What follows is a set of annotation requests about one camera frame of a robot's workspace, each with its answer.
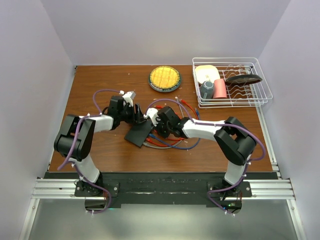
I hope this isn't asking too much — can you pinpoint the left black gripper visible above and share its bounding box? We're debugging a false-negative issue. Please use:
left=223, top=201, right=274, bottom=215
left=118, top=103, right=147, bottom=124

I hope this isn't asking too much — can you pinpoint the black network switch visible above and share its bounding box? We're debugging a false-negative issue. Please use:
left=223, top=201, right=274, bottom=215
left=124, top=120, right=153, bottom=148

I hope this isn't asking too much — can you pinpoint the blue ethernet cable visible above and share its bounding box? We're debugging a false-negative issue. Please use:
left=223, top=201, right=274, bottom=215
left=148, top=107, right=201, bottom=151

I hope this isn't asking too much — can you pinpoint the short red ethernet cable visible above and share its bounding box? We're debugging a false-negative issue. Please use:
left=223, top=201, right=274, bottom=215
left=146, top=136, right=186, bottom=147

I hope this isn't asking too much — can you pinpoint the grey ethernet cable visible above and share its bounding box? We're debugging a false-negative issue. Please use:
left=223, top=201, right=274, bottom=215
left=143, top=98, right=186, bottom=150

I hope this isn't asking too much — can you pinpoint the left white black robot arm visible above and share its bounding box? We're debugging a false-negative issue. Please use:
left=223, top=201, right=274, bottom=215
left=53, top=96, right=146, bottom=196

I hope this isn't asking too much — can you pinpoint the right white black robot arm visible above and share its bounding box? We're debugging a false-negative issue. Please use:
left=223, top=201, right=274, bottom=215
left=145, top=106, right=259, bottom=197

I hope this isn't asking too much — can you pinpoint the yellow round plate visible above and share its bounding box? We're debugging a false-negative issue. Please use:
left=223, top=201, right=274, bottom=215
left=148, top=65, right=182, bottom=93

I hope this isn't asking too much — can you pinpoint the grey mug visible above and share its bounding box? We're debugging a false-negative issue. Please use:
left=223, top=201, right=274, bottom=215
left=199, top=80, right=215, bottom=99

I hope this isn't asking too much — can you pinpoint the cream plate in rack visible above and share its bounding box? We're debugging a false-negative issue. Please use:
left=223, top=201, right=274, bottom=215
left=195, top=65, right=221, bottom=85

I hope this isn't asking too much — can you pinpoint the pink cup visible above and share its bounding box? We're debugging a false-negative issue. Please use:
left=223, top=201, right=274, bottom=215
left=213, top=78, right=227, bottom=99

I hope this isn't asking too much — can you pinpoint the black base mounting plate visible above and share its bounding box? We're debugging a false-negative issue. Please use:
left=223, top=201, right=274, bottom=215
left=74, top=172, right=252, bottom=210

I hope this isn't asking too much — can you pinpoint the dark brown plate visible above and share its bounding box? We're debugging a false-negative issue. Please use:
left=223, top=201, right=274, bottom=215
left=225, top=74, right=263, bottom=86

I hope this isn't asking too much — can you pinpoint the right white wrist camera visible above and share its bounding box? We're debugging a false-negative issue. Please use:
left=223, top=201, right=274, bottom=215
left=143, top=108, right=159, bottom=126

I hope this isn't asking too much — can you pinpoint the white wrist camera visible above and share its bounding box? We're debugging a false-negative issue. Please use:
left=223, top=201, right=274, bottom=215
left=119, top=90, right=136, bottom=107
left=143, top=108, right=159, bottom=126

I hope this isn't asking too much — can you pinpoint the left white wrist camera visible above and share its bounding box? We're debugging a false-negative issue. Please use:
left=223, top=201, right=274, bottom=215
left=119, top=90, right=136, bottom=107

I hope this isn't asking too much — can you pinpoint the white wire dish rack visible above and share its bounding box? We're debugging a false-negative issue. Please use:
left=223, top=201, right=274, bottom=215
left=192, top=57, right=273, bottom=109

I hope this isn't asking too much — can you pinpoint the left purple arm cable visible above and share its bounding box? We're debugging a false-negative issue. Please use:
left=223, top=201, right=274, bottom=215
left=57, top=89, right=112, bottom=215

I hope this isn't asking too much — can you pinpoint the aluminium frame rail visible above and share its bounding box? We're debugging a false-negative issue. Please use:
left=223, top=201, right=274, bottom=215
left=20, top=160, right=307, bottom=240

